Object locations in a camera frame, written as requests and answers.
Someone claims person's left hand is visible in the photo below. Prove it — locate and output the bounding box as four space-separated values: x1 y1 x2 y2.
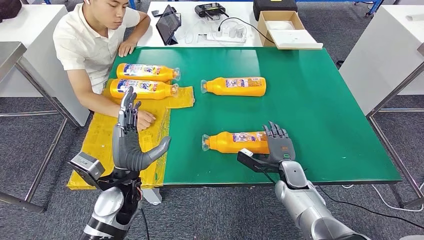
117 39 137 58

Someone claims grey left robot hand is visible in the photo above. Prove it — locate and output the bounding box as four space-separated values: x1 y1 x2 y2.
111 86 172 173

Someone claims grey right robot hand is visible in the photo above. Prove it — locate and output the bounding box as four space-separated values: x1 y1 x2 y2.
261 120 297 165

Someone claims person's right hand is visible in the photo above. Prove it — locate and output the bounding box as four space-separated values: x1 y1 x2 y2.
135 109 157 132

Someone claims orange detergent bottle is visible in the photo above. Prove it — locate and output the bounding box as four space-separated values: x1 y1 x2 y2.
201 130 271 156
200 76 267 98
109 78 180 101
115 62 182 83

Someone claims black tablet with stand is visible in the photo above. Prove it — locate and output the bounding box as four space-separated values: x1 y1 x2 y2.
155 4 182 46

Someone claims person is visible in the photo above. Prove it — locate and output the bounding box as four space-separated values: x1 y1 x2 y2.
52 0 157 132

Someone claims white table foot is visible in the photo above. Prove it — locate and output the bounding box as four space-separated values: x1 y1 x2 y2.
143 188 163 206

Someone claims white side table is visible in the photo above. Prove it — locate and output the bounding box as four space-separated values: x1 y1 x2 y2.
0 3 90 127
339 4 424 116

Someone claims black remote controller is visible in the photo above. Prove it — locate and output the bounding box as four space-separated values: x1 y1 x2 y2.
194 2 230 19

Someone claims white power strip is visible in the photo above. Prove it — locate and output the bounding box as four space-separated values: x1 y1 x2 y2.
205 30 248 44

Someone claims white flat box lid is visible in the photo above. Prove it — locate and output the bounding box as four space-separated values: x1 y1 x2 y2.
268 29 324 51

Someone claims steel table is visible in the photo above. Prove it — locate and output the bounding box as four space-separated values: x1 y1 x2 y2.
0 41 80 214

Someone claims white foam insert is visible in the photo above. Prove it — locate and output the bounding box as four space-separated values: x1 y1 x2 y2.
265 20 295 31

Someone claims white desk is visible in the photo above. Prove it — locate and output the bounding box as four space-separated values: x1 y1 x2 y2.
136 0 264 48

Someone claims black bag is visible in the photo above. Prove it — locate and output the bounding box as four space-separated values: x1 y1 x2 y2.
0 0 23 23

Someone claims open cardboard box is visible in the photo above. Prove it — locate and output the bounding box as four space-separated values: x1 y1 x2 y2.
257 10 306 47

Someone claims blue metal rack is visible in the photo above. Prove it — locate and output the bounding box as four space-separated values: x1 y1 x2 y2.
127 0 387 18

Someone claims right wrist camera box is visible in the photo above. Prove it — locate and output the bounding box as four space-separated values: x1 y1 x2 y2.
236 148 263 173

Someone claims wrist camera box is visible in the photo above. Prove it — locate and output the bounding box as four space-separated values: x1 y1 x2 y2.
67 151 106 190
236 148 263 173

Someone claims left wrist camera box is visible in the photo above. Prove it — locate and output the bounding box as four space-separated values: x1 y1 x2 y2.
67 151 106 190

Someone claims black floor cable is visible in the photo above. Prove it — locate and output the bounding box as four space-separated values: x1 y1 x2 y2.
316 185 424 229

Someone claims black power cable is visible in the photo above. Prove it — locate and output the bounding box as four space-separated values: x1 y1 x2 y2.
217 17 276 45

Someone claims white floor cable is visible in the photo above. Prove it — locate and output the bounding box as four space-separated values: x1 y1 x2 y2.
341 183 424 213

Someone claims steel table frame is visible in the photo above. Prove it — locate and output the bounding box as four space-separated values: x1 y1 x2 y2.
365 61 424 210

